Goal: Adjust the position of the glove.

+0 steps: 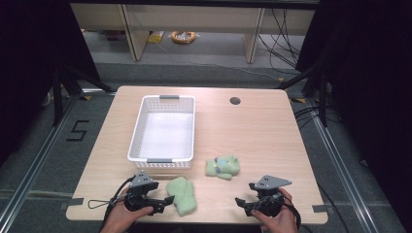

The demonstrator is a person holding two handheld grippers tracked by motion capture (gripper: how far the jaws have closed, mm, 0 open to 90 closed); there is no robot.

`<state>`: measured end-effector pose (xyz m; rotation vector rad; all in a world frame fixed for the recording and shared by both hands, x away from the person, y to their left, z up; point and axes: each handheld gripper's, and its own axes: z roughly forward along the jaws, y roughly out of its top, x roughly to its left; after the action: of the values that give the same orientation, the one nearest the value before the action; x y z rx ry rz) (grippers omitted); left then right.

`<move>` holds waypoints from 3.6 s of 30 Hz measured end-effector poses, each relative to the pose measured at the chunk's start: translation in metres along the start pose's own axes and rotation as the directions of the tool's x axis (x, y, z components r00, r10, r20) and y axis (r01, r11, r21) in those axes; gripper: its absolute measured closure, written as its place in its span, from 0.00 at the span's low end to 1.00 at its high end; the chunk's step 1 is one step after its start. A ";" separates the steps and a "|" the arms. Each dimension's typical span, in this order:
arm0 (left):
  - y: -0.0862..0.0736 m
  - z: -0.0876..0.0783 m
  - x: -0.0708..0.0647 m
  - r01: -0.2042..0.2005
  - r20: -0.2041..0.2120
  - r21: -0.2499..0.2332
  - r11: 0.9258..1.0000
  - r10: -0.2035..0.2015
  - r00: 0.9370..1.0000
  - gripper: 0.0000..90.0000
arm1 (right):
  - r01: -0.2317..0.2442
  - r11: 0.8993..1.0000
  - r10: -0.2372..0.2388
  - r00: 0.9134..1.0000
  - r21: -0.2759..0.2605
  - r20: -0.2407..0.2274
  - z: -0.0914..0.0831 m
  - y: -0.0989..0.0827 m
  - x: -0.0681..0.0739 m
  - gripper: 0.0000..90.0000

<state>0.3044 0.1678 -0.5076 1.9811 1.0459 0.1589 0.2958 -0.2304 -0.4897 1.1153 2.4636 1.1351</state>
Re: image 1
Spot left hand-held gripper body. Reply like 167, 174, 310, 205
123, 171, 163, 215

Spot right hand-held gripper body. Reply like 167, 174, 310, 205
248, 175, 292, 218

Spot plain green towel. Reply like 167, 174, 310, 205
165, 176, 198, 217

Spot green towel with purple print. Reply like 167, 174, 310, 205
204, 154, 241, 182

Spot white perforated plastic basket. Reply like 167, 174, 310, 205
126, 94, 196, 170

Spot person's right hand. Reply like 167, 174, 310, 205
250, 187, 298, 233

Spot person's left hand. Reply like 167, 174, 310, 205
102, 187, 155, 230

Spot black metal stand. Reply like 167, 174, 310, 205
51, 62, 115, 127
276, 64, 328, 128

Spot yellow packet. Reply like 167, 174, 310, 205
147, 30, 165, 45

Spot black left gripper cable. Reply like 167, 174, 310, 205
87, 176, 136, 231

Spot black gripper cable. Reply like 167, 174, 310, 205
87, 176, 136, 231
283, 195, 303, 231

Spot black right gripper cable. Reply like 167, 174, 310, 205
283, 195, 303, 231

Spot thin black floor cable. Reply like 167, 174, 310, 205
315, 182, 352, 233

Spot metal floor rail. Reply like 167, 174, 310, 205
0, 92, 83, 225
311, 99, 381, 233

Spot black floor cables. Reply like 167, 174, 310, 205
292, 105, 323, 131

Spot bundle of black cables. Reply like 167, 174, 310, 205
257, 8, 304, 71

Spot orange cable coil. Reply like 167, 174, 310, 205
170, 30, 198, 46

